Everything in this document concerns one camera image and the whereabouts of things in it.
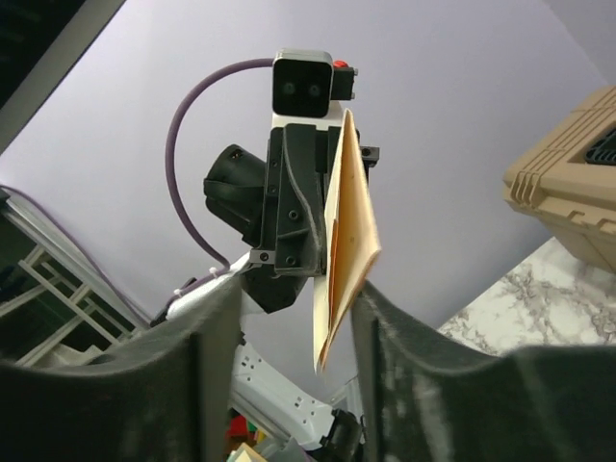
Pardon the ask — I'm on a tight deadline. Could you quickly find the tan plastic tool case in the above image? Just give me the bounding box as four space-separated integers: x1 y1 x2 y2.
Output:
503 86 615 272

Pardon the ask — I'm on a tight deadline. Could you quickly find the white shelf with clutter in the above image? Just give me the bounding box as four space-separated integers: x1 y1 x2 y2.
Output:
1 191 146 368

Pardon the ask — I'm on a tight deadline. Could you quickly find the beige lined letter paper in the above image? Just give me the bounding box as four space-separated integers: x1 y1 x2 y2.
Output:
313 109 381 373

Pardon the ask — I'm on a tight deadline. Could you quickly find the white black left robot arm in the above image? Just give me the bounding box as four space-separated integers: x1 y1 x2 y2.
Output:
165 113 381 461

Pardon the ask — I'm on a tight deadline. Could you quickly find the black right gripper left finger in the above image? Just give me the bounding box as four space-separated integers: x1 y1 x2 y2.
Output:
1 279 241 461

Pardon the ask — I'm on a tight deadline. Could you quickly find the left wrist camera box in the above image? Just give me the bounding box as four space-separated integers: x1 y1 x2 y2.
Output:
272 48 358 118

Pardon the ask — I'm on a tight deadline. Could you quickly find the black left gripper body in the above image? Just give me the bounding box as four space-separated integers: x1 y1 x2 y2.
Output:
249 122 381 280

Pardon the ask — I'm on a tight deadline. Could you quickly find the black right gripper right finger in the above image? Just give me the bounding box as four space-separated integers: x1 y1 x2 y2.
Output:
350 284 615 461

